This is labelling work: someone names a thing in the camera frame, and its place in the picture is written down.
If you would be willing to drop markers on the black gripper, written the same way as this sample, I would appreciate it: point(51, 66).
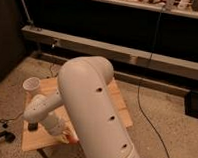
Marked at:
point(32, 126)

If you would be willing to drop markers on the red pepper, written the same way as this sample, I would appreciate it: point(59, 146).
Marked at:
point(72, 139)

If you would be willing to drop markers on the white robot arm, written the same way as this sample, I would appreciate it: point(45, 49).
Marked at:
point(82, 90)

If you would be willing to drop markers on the wooden table board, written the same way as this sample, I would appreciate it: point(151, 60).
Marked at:
point(40, 138)

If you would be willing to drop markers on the black box at right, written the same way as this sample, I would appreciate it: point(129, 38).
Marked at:
point(191, 104)

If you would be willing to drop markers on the grey metal shelf beam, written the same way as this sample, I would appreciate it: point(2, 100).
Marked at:
point(179, 67)

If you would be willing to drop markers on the black handle tool on floor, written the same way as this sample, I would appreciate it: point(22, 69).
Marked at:
point(8, 136)

